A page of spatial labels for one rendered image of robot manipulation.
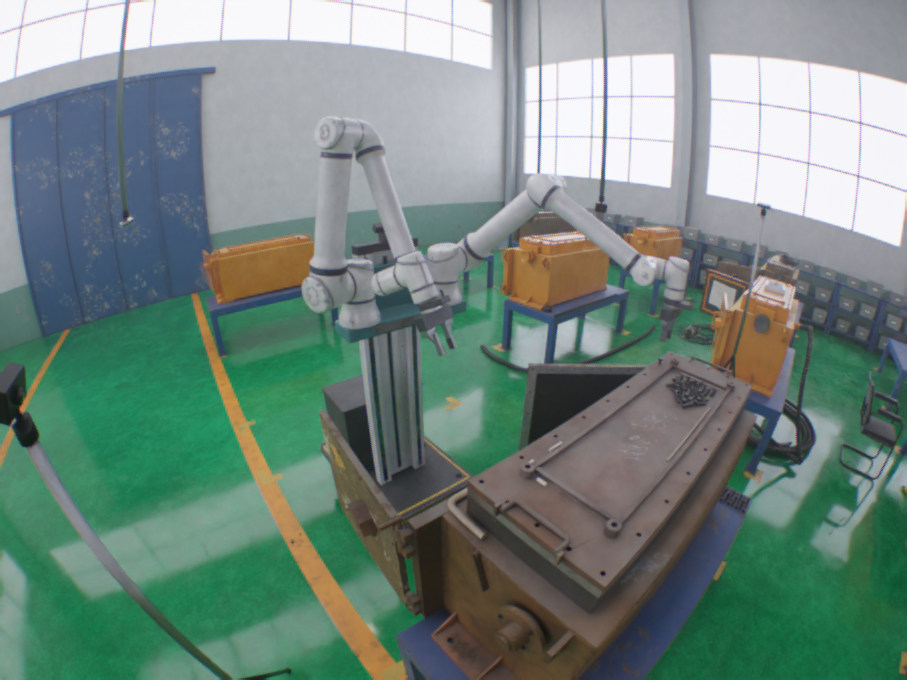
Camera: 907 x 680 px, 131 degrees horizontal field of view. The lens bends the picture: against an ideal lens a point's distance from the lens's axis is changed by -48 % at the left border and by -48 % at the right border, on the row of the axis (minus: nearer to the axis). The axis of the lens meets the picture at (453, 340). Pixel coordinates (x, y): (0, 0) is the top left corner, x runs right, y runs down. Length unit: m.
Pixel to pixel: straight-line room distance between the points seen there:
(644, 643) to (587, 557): 0.84
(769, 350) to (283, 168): 9.26
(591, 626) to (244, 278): 5.28
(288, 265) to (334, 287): 4.12
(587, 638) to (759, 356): 3.10
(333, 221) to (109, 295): 8.26
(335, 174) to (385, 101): 9.42
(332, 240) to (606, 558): 1.31
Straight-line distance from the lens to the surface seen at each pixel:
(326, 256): 1.51
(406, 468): 2.65
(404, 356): 2.21
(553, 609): 1.00
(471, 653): 1.55
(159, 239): 9.17
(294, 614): 2.47
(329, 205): 1.46
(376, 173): 1.50
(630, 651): 1.68
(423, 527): 1.14
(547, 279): 4.48
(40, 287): 9.80
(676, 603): 1.85
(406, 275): 1.30
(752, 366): 3.77
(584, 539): 0.97
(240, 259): 5.49
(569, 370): 1.98
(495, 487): 1.05
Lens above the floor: 2.11
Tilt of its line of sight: 24 degrees down
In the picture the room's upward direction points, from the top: straight up
